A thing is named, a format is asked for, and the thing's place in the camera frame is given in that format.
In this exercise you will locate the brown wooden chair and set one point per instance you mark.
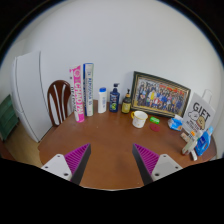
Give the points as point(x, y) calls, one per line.
point(59, 83)

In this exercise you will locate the colourful puzzle cube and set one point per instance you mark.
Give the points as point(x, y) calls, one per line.
point(192, 134)

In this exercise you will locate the white mug yellow rim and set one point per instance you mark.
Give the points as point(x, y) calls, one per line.
point(139, 120)

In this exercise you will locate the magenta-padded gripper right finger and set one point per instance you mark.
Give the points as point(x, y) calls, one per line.
point(146, 160)

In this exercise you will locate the framed group picture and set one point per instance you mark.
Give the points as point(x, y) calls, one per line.
point(160, 95)

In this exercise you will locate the white cabinet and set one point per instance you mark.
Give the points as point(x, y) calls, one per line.
point(30, 96)

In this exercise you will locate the tall pink box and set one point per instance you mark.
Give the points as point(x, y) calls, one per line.
point(77, 96)

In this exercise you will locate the white paper gift bag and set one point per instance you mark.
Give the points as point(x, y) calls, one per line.
point(200, 111)

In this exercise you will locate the amber pump bottle yellow label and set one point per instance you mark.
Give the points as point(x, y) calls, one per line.
point(126, 105)

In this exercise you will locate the tall white printed box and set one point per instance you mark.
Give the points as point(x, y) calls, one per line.
point(88, 90)

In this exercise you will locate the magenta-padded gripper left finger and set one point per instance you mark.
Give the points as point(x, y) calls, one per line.
point(76, 160)

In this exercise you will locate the blue detergent bottle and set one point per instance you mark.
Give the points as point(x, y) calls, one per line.
point(204, 143)

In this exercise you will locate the small green packet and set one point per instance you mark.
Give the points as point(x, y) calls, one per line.
point(154, 120)

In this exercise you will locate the dark blue pump bottle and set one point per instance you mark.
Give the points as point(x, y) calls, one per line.
point(114, 100)

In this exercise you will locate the white bottle blue cap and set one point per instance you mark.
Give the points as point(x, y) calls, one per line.
point(102, 101)

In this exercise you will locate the green storage crate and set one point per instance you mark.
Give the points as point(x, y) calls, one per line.
point(7, 116)

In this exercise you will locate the blue tissue pack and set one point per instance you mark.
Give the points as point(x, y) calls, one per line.
point(175, 124)

